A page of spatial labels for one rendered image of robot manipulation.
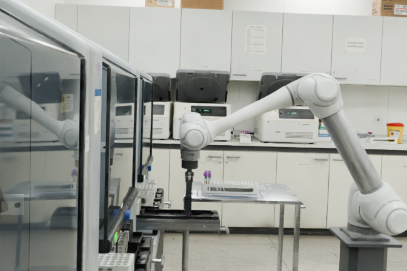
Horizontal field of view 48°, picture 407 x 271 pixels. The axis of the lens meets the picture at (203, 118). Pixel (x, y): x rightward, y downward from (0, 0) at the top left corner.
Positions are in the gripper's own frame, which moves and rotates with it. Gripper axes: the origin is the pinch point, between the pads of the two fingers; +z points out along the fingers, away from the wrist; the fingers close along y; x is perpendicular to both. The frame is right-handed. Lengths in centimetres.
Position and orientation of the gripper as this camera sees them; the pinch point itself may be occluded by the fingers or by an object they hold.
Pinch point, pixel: (188, 204)
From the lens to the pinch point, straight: 207.5
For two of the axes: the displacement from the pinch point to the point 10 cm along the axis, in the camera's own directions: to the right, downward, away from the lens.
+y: 0.4, 0.6, -10.0
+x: 10.0, 0.4, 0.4
